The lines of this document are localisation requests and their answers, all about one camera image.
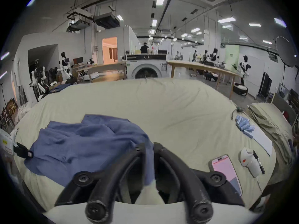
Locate thin green cable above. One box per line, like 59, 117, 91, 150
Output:
230, 106, 244, 120

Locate black rack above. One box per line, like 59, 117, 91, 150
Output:
258, 72, 273, 100

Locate pile of white cloths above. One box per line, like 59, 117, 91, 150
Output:
14, 101, 36, 124

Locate white humanoid robot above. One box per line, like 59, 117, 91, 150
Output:
57, 52, 73, 80
30, 59, 50, 96
232, 55, 252, 96

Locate phone with pink screen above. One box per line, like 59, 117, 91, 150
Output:
211, 154, 243, 196

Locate black clamp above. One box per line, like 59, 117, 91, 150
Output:
13, 142, 34, 159

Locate pale green banner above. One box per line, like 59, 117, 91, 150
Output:
225, 44, 240, 68

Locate black pen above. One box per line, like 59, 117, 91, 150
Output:
253, 150, 265, 175

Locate round studio light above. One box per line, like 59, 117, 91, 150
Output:
275, 36, 299, 68

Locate bed with beige sheet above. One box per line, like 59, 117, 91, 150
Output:
14, 78, 277, 220

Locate pale blue gloves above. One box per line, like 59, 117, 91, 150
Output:
235, 115, 255, 133

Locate white hand controller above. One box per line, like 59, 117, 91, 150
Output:
241, 147, 263, 178

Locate group of humanoid robots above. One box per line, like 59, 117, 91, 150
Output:
192, 48, 220, 66

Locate wooden table with shelf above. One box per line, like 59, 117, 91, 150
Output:
87, 63, 127, 83

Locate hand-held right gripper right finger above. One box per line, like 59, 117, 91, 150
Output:
154, 142, 244, 222

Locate blue shirt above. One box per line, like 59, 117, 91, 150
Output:
23, 114, 156, 188

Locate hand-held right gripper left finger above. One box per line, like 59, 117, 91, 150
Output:
55, 143, 147, 222

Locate white paper sheet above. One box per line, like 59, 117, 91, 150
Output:
243, 125, 273, 156

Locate white washing machine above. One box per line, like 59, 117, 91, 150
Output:
126, 59, 168, 79

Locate long wooden table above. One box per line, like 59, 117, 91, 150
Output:
167, 60, 240, 100

